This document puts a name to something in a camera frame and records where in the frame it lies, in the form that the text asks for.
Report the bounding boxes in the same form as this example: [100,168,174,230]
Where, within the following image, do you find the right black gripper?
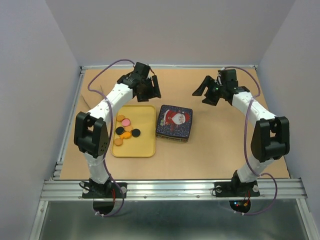
[191,75,226,106]

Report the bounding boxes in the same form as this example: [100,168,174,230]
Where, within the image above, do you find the gold tin lid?
[155,104,193,138]

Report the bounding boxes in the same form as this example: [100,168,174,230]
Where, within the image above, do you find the metal tongs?
[80,85,103,111]

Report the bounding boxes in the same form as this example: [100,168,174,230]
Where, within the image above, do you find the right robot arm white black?
[193,66,290,198]

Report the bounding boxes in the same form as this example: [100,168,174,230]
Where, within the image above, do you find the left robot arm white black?
[73,62,161,199]

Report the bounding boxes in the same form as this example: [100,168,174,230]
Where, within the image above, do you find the gold rectangular tray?
[111,105,156,158]

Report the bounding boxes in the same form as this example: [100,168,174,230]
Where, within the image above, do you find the pink round cookie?
[121,118,131,127]

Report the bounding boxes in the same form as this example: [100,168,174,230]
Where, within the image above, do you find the tan cookie top left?
[116,114,125,122]

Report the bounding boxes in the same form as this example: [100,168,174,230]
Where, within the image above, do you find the black round cookie right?
[131,128,141,138]

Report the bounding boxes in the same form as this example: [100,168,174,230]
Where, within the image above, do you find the black round cookie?
[131,128,141,138]
[115,126,125,135]

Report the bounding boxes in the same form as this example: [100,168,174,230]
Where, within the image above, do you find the tan flower cookie middle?
[124,125,133,132]

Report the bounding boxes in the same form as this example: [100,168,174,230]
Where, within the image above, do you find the square cookie tin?
[155,133,189,143]

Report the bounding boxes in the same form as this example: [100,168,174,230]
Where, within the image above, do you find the orange fish cookie on tray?
[119,132,132,139]

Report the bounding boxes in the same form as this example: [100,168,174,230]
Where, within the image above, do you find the black round cookie left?
[115,126,125,135]

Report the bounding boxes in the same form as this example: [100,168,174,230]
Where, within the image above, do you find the tan cookie bottom left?
[113,138,123,146]

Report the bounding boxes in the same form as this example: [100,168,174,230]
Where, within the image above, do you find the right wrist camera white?
[215,70,222,86]

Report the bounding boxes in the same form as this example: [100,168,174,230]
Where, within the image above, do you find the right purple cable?
[224,66,278,216]

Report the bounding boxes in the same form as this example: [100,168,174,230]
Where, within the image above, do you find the purple cable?
[87,59,136,218]
[224,66,278,216]

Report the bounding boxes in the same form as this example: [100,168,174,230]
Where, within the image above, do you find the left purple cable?
[87,59,136,218]

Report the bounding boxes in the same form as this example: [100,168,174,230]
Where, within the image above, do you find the aluminium rail frame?
[31,66,320,240]

